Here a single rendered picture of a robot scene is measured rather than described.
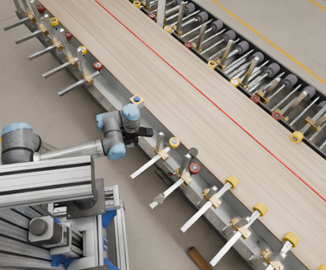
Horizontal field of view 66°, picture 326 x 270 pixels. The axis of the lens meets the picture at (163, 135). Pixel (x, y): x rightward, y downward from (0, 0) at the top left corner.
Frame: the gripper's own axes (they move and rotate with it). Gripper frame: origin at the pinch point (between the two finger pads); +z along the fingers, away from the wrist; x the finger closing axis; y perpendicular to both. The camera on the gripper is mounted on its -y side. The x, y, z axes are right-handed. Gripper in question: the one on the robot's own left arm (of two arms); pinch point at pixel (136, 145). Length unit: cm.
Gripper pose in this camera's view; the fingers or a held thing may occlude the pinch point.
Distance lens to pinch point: 142.1
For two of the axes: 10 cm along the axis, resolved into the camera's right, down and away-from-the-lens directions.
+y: -9.8, 1.0, -1.6
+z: -0.9, 4.9, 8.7
